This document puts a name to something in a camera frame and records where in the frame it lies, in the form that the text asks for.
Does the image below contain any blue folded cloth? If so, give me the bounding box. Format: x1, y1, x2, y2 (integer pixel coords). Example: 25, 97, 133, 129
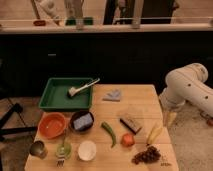
103, 89, 121, 102

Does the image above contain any green object on shelf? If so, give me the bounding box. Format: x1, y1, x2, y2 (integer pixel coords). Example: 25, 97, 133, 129
65, 17, 93, 26

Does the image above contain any orange tomato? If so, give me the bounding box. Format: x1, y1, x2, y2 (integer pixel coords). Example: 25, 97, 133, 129
121, 133, 135, 147

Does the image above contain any brown chalkboard eraser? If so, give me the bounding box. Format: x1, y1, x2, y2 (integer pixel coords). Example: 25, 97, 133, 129
120, 115, 142, 134

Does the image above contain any dark brown bowl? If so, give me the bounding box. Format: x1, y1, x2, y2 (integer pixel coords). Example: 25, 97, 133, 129
69, 111, 94, 133

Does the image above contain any blue sponge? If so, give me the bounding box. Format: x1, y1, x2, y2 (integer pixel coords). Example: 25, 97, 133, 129
73, 114, 93, 131

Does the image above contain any green plastic fork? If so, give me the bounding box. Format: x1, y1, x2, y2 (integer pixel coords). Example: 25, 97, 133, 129
56, 135, 71, 167

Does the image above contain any metal cup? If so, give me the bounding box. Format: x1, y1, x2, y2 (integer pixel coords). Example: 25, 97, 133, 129
29, 141, 48, 159

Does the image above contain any white small bowl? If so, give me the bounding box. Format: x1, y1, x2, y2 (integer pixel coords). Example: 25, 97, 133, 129
78, 141, 97, 161

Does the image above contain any black tripod stand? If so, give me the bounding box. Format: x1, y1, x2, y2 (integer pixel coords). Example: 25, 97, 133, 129
0, 103, 37, 141

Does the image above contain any green plastic tray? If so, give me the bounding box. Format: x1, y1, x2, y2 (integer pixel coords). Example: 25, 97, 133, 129
39, 77, 93, 112

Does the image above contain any orange plastic bowl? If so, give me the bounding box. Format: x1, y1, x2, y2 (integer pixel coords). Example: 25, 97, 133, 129
38, 112, 67, 139

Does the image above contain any green chili pepper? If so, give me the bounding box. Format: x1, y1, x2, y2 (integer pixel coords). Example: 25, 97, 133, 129
101, 122, 117, 148

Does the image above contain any red object on shelf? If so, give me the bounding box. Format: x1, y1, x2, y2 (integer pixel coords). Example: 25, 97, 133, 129
33, 20, 46, 26

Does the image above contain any white dish brush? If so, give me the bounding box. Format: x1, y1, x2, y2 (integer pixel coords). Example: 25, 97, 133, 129
67, 78, 100, 97

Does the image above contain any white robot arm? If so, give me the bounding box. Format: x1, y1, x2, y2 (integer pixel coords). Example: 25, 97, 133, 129
159, 63, 213, 127

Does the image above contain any bunch of dark grapes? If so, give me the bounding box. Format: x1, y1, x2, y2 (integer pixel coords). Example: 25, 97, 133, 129
132, 146, 161, 164

